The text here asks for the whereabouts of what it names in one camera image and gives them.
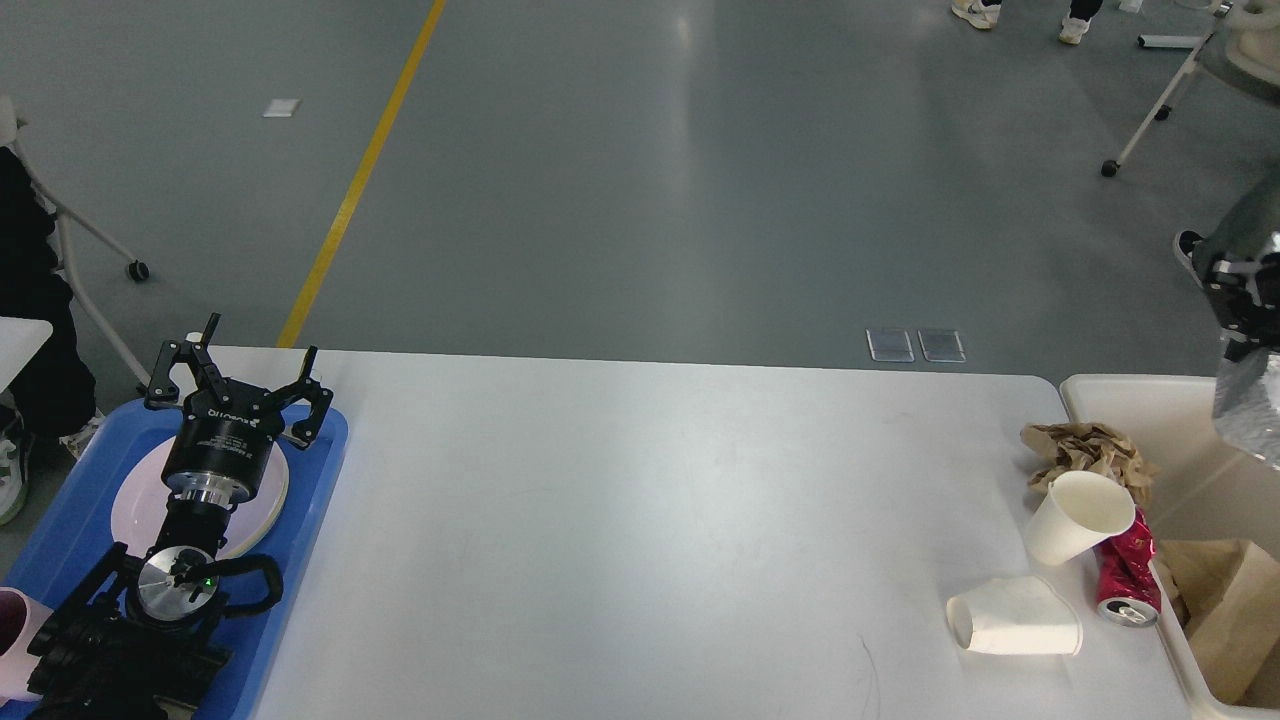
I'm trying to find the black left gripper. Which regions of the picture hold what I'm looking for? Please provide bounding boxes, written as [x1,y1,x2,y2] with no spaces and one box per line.
[146,315,335,512]

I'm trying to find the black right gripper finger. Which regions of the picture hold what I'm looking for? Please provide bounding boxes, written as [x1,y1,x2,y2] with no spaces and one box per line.
[1204,255,1279,363]

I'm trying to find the aluminium foil tray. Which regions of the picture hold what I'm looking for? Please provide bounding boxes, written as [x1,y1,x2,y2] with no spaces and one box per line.
[1213,332,1279,468]

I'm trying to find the pink plate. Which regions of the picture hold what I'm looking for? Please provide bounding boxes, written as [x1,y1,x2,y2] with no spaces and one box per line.
[110,436,289,559]

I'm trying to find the brown paper ball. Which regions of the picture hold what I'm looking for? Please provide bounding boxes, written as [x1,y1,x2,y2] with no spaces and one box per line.
[1020,421,1158,509]

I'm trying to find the white bowl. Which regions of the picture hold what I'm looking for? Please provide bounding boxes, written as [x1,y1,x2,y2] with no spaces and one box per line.
[1023,470,1137,566]

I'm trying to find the small brown paper bag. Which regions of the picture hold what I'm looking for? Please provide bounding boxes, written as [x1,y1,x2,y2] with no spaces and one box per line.
[1155,538,1279,705]

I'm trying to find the pink ribbed mug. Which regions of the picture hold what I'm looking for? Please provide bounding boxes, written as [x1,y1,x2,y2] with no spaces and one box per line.
[1,587,52,706]

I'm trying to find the white paper cup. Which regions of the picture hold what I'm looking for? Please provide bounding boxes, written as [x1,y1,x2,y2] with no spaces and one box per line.
[945,575,1083,656]

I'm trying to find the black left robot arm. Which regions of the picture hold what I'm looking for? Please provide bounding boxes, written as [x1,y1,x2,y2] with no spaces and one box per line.
[27,314,333,719]

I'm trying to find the person in blue jeans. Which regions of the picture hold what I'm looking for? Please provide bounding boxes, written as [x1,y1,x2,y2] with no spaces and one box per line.
[1172,169,1279,286]

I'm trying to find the person in black pants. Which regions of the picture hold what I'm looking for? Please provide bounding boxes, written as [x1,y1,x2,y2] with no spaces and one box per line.
[0,140,99,527]

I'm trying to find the white plastic bin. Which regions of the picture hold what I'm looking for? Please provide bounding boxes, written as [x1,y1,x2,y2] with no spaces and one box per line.
[1060,374,1280,720]

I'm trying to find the blue plastic tray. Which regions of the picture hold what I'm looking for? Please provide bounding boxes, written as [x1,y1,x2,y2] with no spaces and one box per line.
[3,400,348,719]

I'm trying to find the white side table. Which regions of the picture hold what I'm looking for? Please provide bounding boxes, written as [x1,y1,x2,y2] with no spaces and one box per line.
[0,316,52,391]

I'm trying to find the white wheeled chair right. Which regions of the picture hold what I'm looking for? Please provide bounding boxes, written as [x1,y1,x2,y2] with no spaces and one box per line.
[1100,0,1280,179]

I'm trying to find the white paper on floor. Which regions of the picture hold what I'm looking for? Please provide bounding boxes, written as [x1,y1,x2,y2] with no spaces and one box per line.
[261,97,301,119]

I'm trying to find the right clear floor plate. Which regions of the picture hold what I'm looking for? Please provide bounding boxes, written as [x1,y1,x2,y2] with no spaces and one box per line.
[916,328,966,363]

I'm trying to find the clear floor plate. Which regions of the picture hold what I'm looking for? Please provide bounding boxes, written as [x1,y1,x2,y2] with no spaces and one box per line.
[865,328,915,363]
[916,328,966,363]

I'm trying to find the red crumpled wrapper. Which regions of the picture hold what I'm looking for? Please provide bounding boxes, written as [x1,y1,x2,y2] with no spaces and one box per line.
[1094,509,1162,628]

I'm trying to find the left clear floor plate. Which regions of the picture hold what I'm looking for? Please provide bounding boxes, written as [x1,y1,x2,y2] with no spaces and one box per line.
[865,328,915,363]

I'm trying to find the grey wheeled frame left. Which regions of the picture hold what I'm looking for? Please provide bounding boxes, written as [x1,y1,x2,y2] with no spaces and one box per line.
[0,95,151,380]

